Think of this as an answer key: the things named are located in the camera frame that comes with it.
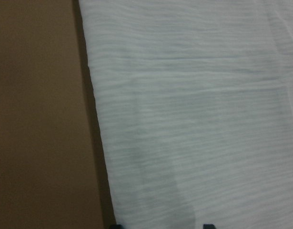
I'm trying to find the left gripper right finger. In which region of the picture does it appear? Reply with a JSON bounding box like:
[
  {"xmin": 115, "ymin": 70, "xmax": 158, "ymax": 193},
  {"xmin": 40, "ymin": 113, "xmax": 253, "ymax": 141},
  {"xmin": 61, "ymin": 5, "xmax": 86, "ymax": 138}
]
[{"xmin": 203, "ymin": 224, "xmax": 215, "ymax": 229}]

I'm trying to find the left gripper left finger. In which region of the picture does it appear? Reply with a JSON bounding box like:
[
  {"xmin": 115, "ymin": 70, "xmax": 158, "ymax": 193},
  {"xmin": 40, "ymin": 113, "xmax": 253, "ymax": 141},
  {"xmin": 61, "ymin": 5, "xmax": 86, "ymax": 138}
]
[{"xmin": 110, "ymin": 224, "xmax": 122, "ymax": 229}]

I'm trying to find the light blue button-up shirt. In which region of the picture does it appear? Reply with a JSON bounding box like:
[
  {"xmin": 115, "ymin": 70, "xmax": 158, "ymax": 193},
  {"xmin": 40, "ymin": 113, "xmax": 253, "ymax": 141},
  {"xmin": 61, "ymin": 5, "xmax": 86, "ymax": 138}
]
[{"xmin": 79, "ymin": 0, "xmax": 293, "ymax": 229}]

